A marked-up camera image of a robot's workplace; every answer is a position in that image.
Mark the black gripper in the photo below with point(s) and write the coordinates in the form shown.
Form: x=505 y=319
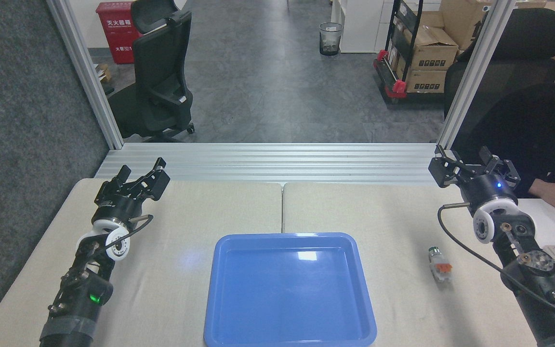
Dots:
x=492 y=190
x=116 y=208

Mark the white orange switch part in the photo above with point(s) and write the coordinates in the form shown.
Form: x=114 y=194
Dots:
x=439 y=266

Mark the blue plastic tray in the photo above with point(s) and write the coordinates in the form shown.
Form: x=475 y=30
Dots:
x=287 y=299

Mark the person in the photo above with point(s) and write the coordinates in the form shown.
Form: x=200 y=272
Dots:
x=528 y=130

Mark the beige table mat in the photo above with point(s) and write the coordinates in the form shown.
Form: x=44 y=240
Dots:
x=176 y=270
x=393 y=221

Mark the flat cardboard box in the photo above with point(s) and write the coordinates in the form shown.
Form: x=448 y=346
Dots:
x=424 y=81

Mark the black red shelf cart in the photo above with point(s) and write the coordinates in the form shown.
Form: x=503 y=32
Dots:
x=395 y=86

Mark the black office chair with armrests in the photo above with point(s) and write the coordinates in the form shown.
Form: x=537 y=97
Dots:
x=159 y=72

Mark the open cardboard box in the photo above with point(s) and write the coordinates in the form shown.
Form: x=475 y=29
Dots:
x=431 y=50

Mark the black office chair with headrest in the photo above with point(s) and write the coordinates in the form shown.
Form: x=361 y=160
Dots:
x=533 y=43

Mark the large cardboard box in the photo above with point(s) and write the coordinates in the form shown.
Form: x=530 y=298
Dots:
x=463 y=21

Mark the red fire extinguisher box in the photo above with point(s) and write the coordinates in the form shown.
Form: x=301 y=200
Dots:
x=116 y=33

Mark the white cabinet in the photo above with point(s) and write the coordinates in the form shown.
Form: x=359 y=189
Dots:
x=357 y=24

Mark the black mesh waste bin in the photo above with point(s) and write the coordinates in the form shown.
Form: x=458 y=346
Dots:
x=330 y=38

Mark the silver aluminium post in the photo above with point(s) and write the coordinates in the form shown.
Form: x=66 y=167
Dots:
x=475 y=72
x=89 y=77

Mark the silver aluminium rail bed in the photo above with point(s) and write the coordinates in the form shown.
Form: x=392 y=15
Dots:
x=282 y=164

